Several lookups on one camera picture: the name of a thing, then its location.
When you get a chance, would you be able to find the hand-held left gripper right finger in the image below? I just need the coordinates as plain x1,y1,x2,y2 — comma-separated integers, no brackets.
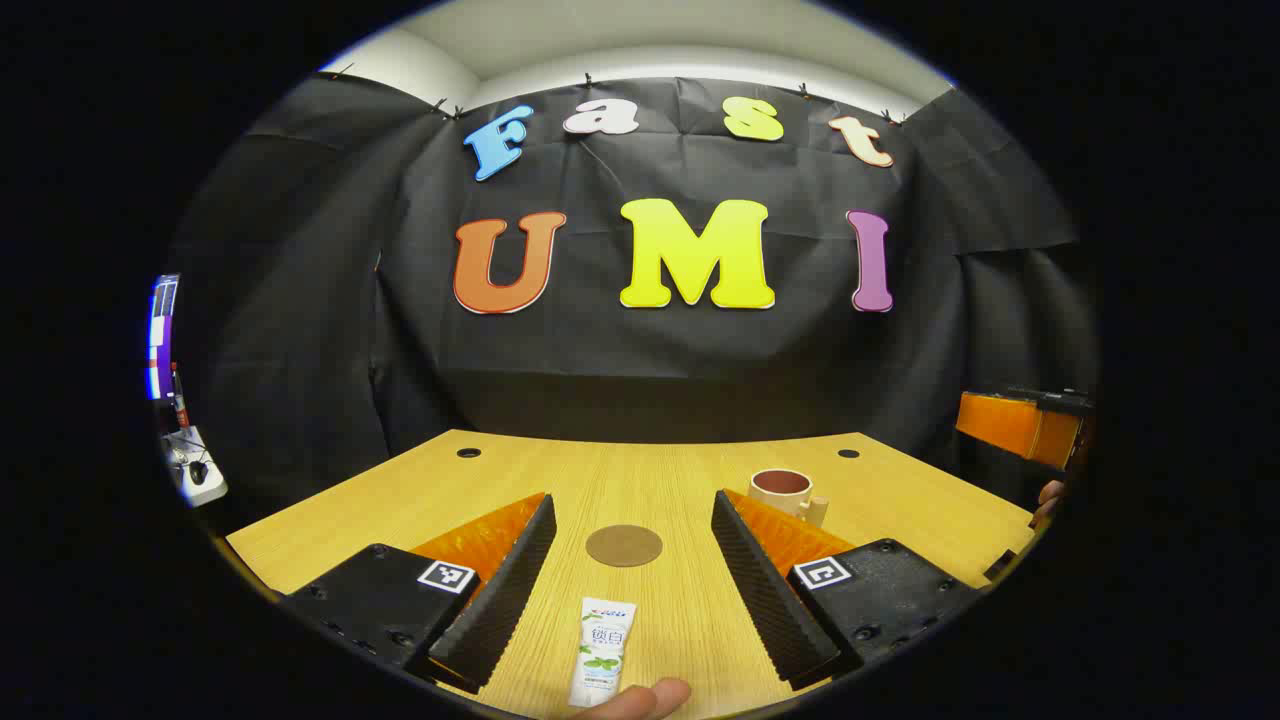
711,488,986,693

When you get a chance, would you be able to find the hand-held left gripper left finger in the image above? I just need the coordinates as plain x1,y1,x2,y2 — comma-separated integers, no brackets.
283,492,558,696

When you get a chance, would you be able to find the beige cup with brown inside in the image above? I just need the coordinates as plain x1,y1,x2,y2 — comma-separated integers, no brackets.
748,468,830,529

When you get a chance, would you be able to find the white toothpaste tube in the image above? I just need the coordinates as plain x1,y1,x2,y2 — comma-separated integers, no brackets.
568,597,638,709

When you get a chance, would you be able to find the round brown coaster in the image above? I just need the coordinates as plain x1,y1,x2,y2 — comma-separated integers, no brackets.
585,524,664,569

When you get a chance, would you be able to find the wooden desktop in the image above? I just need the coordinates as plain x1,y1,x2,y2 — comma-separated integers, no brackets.
226,430,1036,720

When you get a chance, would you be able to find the black backdrop cloth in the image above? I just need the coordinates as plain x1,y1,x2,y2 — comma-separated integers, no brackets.
165,72,1101,521

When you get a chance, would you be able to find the white power strip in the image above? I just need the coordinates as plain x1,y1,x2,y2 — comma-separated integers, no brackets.
163,428,229,508

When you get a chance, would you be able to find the lit screen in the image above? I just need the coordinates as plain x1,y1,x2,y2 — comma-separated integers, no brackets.
148,275,182,401

